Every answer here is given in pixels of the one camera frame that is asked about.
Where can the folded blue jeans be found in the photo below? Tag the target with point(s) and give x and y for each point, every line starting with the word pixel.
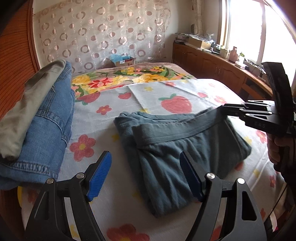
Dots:
pixel 46 138

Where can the cardboard box with blue bag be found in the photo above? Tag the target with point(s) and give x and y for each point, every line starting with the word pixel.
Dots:
pixel 122 60

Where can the folded grey-beige garment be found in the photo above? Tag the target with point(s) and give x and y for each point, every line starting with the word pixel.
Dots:
pixel 15 123

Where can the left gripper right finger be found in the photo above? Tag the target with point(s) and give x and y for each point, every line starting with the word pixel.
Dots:
pixel 194 174

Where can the cardboard box on cabinet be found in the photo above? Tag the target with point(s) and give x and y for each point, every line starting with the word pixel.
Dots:
pixel 199 43

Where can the wooden slatted headboard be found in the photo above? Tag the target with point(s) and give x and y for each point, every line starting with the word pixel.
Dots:
pixel 18 55

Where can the pink bottle on cabinet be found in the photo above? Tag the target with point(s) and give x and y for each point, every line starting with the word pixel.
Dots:
pixel 233 56

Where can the wooden side cabinet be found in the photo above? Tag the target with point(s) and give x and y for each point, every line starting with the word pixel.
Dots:
pixel 210 66

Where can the dark teal pants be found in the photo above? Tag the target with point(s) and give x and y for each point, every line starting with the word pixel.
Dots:
pixel 153 144

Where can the sheer circle-pattern curtain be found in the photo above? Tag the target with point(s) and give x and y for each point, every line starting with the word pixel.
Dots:
pixel 88 33

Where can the right hand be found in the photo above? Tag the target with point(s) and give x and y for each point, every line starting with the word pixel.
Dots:
pixel 274 144

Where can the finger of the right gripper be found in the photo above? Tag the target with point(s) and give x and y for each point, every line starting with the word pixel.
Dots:
pixel 233 109

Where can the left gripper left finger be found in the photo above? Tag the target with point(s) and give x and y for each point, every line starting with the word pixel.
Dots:
pixel 96 174

